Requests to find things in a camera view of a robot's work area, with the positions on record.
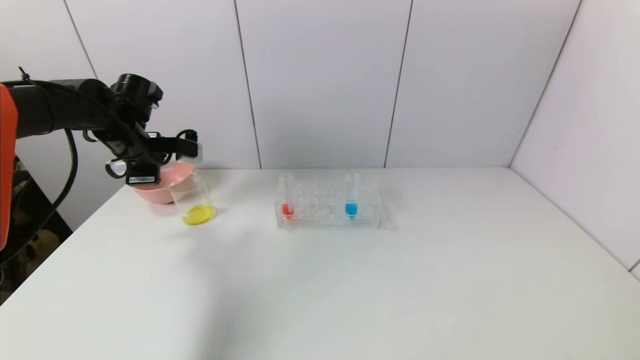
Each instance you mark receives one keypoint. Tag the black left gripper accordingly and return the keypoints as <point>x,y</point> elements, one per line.
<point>142,178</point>

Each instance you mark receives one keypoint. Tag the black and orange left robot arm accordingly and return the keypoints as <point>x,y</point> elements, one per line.
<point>50,107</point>

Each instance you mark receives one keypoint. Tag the clear glass beaker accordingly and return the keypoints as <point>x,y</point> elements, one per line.
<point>198,215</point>

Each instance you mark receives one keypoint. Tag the test tube with red pigment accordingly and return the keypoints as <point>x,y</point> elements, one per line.
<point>287,210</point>

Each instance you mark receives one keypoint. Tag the clear plastic test tube rack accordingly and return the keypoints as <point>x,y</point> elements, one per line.
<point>325,221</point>

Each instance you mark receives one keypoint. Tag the test tube with blue pigment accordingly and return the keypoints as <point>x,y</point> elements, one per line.
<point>351,209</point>

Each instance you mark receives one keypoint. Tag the pink plastic bowl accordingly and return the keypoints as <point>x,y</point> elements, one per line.
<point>155,195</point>

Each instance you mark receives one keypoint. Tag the dark background furniture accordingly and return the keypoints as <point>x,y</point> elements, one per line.
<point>30,220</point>

